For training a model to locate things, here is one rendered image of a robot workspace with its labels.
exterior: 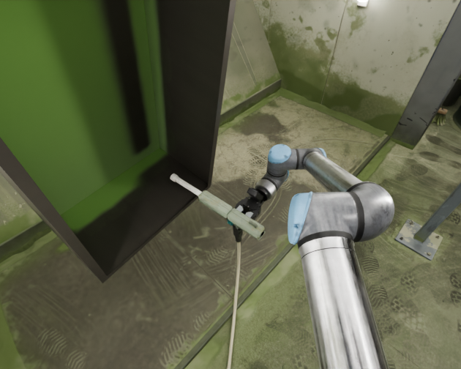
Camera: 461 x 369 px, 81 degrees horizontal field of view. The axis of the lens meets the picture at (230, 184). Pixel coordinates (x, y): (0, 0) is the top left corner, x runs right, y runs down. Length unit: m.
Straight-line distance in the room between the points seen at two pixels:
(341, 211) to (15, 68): 0.86
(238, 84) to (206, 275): 1.62
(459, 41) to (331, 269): 1.87
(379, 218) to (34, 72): 0.93
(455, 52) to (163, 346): 2.28
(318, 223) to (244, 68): 2.10
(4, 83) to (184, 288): 1.11
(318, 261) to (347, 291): 0.07
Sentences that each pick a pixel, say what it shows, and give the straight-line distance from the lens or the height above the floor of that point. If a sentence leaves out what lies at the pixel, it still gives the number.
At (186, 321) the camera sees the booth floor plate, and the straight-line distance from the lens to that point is 1.46.
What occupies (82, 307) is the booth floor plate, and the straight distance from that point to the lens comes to 1.64.
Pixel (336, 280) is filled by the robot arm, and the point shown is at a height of 0.94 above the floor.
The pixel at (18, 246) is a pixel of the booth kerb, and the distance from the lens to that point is 1.97.
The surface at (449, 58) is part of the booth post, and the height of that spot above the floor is 0.68.
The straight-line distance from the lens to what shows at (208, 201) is 1.12.
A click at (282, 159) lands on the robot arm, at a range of 1.13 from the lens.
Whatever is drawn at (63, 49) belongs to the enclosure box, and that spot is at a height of 1.14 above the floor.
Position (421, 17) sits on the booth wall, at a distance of 2.26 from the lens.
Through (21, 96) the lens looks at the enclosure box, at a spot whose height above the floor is 1.06.
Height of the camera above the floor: 1.42
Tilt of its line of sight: 47 degrees down
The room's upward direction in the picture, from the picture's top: 2 degrees counter-clockwise
